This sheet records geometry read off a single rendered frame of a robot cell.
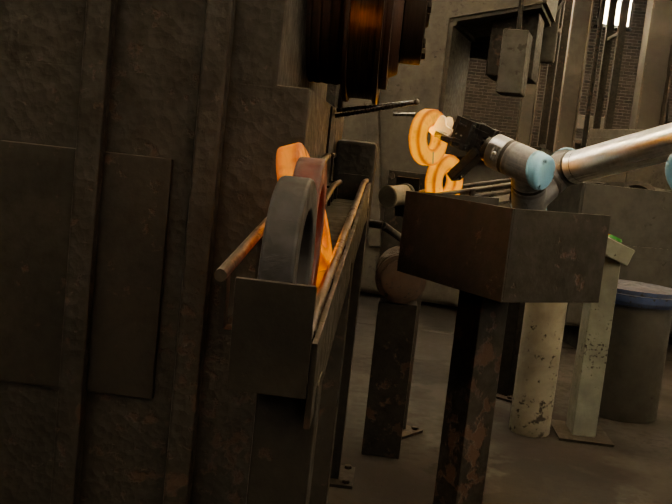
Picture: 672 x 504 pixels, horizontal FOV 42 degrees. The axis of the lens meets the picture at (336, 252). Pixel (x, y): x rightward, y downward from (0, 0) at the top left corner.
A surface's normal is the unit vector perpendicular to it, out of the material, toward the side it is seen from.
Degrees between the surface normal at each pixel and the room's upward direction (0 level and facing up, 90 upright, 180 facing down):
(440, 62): 90
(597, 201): 90
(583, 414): 90
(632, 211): 90
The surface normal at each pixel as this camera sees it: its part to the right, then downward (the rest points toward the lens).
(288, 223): 0.00, -0.46
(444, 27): -0.31, 0.08
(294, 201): 0.04, -0.69
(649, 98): -0.07, 0.11
